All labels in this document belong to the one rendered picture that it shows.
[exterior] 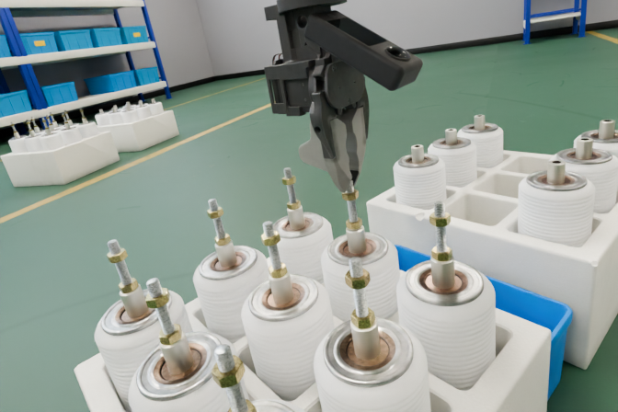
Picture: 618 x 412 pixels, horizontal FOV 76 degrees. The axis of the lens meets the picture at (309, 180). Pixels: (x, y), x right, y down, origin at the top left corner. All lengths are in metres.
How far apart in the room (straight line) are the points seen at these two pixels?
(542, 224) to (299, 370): 0.40
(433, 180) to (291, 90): 0.40
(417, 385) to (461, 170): 0.57
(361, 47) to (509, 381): 0.34
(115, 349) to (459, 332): 0.34
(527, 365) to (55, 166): 2.22
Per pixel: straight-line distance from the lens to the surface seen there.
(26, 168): 2.55
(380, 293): 0.49
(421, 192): 0.75
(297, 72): 0.42
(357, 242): 0.48
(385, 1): 6.58
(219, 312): 0.52
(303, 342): 0.42
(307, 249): 0.55
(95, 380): 0.56
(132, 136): 2.74
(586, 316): 0.68
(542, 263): 0.66
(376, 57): 0.38
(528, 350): 0.48
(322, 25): 0.41
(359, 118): 0.45
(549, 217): 0.65
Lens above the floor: 0.51
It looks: 20 degrees down
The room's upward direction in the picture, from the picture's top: 10 degrees counter-clockwise
